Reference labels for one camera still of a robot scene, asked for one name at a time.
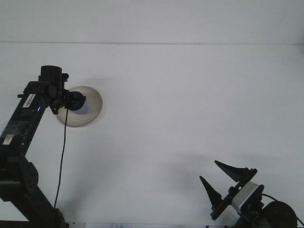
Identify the pale blue cup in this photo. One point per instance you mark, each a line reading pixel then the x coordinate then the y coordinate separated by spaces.
pixel 85 108

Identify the pale round plate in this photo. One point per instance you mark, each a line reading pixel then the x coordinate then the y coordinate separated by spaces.
pixel 92 116

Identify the grey camera box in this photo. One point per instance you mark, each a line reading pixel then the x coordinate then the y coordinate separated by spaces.
pixel 244 193

